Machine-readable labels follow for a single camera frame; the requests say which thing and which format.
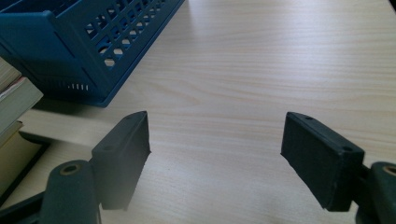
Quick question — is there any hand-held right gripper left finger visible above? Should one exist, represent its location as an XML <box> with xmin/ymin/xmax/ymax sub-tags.
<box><xmin>90</xmin><ymin>110</ymin><xmax>152</xmax><ymax>211</ymax></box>

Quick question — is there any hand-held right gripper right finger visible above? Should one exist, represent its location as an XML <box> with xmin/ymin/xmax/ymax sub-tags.
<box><xmin>280</xmin><ymin>111</ymin><xmax>365</xmax><ymax>213</ymax></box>

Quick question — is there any black book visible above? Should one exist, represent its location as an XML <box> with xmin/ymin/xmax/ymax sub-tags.
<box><xmin>0</xmin><ymin>130</ymin><xmax>52</xmax><ymax>207</ymax></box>

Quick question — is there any yellow book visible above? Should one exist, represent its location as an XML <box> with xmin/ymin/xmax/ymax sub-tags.
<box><xmin>0</xmin><ymin>120</ymin><xmax>24</xmax><ymax>147</ymax></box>

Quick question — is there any red illustrated book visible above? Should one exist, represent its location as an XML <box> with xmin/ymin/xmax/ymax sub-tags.
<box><xmin>0</xmin><ymin>77</ymin><xmax>44</xmax><ymax>135</ymax></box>

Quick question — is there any blue book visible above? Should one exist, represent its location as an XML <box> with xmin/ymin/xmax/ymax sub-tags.
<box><xmin>0</xmin><ymin>56</ymin><xmax>22</xmax><ymax>93</ymax></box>

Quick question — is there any blue plastic file rack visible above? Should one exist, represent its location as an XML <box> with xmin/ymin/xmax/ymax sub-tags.
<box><xmin>0</xmin><ymin>0</ymin><xmax>187</xmax><ymax>108</ymax></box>

